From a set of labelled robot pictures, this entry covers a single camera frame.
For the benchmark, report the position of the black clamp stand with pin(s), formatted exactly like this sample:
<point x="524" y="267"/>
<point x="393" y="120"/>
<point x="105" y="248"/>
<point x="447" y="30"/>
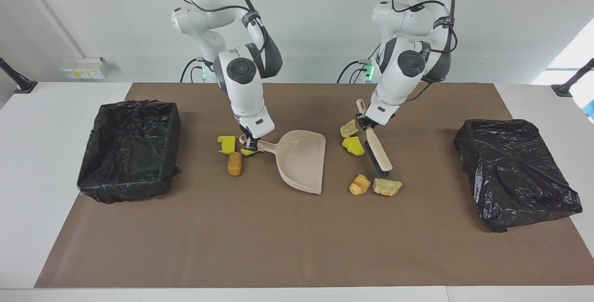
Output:
<point x="564" y="89"/>
<point x="25" y="86"/>

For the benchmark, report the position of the yellow sponge chunk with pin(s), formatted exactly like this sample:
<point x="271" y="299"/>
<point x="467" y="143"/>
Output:
<point x="353" y="146"/>

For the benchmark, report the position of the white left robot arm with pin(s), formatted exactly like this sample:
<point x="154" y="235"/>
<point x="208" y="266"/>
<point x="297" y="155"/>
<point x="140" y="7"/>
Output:
<point x="399" y="74"/>

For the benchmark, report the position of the orange striped foam chunk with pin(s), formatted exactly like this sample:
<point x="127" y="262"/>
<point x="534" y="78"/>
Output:
<point x="360" y="184"/>

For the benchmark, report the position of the brown table mat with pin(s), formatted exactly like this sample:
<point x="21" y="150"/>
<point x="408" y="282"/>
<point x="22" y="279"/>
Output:
<point x="297" y="246"/>

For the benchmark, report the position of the blue white package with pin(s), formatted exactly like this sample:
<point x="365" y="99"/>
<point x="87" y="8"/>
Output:
<point x="590" y="109"/>

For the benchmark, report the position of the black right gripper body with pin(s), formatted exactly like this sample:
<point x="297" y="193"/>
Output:
<point x="250" y="138"/>

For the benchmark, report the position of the pale greenish foam chunk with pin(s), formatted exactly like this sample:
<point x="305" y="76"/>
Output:
<point x="348" y="129"/>
<point x="387" y="187"/>

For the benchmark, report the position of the brown cork chunk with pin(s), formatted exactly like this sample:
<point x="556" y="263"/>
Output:
<point x="235" y="163"/>

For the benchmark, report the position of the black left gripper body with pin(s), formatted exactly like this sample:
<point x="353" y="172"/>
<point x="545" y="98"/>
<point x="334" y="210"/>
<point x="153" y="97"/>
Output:
<point x="370" y="121"/>

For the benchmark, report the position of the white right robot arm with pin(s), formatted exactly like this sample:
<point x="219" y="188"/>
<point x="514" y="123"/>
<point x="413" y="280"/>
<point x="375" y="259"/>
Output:
<point x="241" y="88"/>

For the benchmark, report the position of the beige plastic dustpan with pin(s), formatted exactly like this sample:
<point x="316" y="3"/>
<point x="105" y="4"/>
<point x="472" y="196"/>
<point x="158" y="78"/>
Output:
<point x="301" y="158"/>

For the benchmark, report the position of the yellow wedge sponge piece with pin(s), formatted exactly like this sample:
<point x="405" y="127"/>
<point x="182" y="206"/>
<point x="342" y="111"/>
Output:
<point x="248" y="152"/>

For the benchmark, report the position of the yellow notched sponge piece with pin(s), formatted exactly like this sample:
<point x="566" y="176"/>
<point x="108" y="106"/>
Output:
<point x="227" y="145"/>

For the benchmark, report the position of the beige hand brush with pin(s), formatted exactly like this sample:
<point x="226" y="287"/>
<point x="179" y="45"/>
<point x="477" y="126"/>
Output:
<point x="378" y="151"/>

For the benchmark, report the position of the black bag covered bin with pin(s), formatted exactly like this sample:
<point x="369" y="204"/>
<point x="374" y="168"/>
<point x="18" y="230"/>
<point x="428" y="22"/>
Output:
<point x="510" y="172"/>

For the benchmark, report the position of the black bag lined open bin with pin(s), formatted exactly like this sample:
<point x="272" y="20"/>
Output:
<point x="130" y="153"/>

